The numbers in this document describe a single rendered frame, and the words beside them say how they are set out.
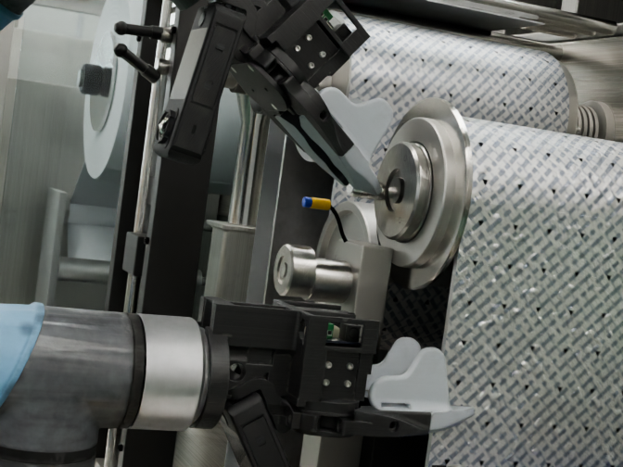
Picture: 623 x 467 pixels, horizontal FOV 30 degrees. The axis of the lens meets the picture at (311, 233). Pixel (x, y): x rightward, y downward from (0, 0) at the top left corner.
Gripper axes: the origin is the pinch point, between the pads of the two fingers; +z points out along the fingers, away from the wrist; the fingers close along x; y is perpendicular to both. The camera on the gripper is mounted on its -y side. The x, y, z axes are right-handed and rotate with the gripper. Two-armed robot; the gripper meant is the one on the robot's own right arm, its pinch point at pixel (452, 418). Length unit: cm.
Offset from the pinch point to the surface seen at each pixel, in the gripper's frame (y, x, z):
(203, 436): -19, 67, 3
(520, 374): 3.6, -0.3, 5.1
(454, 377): 3.1, -0.3, -0.5
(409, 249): 11.7, 4.6, -3.1
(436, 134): 20.4, 2.8, -3.1
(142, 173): 14.0, 43.7, -14.6
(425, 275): 10.0, 3.1, -2.3
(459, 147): 19.6, 0.6, -2.3
